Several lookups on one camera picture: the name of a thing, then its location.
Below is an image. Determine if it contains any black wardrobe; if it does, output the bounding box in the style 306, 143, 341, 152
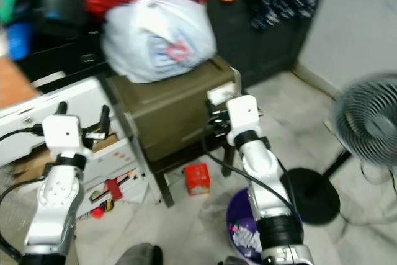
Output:
16, 0, 327, 89

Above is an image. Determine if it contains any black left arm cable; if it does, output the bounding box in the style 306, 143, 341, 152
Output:
0, 125, 46, 143
0, 177, 41, 259

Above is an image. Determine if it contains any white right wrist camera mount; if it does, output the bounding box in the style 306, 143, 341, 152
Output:
226, 95, 262, 148

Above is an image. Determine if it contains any white plastic bag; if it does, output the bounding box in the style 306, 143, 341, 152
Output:
100, 0, 218, 85

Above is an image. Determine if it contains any blue container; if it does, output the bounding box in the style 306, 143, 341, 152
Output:
6, 22, 35, 61

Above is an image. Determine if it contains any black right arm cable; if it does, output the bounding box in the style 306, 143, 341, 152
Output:
200, 122, 300, 211

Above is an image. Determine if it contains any small red box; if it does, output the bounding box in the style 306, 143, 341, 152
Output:
184, 163, 212, 197

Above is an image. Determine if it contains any brown cardboard piece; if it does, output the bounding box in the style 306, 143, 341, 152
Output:
9, 132, 119, 179

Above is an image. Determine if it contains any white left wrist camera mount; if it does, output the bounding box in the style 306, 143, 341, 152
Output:
41, 114, 94, 159

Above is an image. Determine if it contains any white pink printed wrapper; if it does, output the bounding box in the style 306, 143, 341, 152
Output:
231, 223, 263, 255

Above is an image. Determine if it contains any small red tool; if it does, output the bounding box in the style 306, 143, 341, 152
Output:
102, 178, 125, 203

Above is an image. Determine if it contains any grey robot leg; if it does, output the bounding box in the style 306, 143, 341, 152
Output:
115, 243, 163, 265
223, 256, 250, 265

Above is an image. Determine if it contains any white drawer unit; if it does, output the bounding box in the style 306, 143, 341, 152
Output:
0, 78, 153, 217

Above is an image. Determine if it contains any brown wooden table top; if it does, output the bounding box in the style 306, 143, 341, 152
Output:
0, 57, 42, 108

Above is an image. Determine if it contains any black standing fan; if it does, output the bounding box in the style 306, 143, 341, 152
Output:
282, 73, 397, 226

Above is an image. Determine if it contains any olive brown bedside cabinet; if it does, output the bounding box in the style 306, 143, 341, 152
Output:
105, 55, 243, 208

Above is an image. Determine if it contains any grey right robot leg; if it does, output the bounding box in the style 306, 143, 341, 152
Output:
223, 256, 250, 265

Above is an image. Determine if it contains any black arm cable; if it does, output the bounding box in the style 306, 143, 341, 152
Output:
200, 122, 300, 211
0, 177, 41, 259
0, 125, 46, 143

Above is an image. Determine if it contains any purple waste bin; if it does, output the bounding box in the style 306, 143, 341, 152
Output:
225, 187, 305, 265

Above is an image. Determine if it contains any grey left robot leg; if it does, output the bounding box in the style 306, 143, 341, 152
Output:
115, 243, 163, 265

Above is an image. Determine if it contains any white power socket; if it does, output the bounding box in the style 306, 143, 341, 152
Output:
208, 82, 237, 106

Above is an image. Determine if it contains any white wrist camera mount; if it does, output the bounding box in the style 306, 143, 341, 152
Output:
41, 114, 94, 159
226, 95, 262, 148

